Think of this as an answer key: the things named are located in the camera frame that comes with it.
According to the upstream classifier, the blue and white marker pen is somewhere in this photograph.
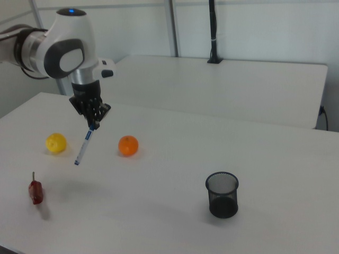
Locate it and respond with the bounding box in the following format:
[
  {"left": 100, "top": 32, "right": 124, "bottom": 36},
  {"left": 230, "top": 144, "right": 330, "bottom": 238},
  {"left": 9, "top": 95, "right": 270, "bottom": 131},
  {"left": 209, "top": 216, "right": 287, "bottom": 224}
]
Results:
[{"left": 74, "top": 122, "right": 96, "bottom": 167}]

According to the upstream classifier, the black pole with base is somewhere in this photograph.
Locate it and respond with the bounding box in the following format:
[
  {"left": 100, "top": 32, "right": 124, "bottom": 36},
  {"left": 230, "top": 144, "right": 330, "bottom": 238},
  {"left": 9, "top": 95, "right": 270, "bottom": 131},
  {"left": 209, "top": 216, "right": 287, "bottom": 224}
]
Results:
[{"left": 207, "top": 0, "right": 223, "bottom": 65}]

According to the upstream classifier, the white adjacent table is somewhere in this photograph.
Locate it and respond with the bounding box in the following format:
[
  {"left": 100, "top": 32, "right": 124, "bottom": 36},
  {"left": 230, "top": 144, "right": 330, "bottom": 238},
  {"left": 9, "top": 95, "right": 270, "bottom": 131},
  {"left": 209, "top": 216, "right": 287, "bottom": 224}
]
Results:
[{"left": 112, "top": 55, "right": 329, "bottom": 130}]

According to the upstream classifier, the black power cable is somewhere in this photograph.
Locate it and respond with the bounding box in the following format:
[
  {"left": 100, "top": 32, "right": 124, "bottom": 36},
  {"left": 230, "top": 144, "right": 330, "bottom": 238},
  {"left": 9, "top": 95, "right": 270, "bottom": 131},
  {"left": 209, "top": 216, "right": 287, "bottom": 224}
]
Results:
[{"left": 319, "top": 105, "right": 329, "bottom": 131}]

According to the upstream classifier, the black mesh pen cup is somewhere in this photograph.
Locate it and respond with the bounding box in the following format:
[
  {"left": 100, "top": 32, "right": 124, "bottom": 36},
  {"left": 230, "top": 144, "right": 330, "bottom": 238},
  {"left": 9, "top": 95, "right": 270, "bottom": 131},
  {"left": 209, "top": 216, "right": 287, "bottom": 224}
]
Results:
[{"left": 205, "top": 171, "right": 239, "bottom": 219}]

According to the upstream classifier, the yellow bell pepper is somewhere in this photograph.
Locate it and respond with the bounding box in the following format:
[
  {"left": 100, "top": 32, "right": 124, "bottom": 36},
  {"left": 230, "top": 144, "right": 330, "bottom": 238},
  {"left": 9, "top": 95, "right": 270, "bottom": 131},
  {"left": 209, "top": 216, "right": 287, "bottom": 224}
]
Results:
[{"left": 45, "top": 132, "right": 67, "bottom": 153}]

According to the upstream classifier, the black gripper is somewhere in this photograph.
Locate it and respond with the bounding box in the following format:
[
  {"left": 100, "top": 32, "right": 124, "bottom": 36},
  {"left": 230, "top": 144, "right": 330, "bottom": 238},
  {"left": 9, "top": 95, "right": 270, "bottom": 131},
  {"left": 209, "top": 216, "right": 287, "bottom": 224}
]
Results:
[{"left": 69, "top": 80, "right": 112, "bottom": 131}]

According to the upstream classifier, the red chili pepper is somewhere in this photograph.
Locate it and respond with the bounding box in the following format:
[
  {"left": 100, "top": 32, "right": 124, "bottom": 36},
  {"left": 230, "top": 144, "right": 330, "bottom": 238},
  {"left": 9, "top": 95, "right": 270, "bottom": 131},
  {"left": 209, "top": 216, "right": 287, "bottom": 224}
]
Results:
[{"left": 28, "top": 171, "right": 44, "bottom": 206}]

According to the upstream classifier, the orange mandarin fruit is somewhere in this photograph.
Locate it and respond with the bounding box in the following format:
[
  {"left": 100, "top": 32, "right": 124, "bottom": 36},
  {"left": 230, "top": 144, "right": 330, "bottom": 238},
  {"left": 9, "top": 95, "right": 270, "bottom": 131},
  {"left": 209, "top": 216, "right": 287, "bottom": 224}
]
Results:
[{"left": 118, "top": 135, "right": 139, "bottom": 157}]

